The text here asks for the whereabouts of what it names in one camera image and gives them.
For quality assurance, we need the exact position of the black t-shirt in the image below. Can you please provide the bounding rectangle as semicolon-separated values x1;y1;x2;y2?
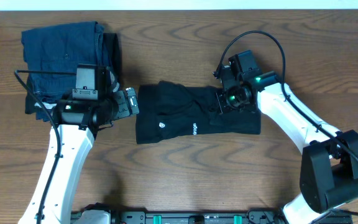
135;81;261;144

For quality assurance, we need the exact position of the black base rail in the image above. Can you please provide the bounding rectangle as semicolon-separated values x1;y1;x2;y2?
70;203;354;224

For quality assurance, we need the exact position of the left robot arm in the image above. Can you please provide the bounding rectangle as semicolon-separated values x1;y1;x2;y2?
19;88;139;223

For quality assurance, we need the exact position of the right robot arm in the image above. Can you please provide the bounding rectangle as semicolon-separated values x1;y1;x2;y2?
213;67;358;223

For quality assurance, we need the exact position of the folded black garment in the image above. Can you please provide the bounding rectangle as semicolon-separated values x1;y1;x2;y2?
22;33;121;107

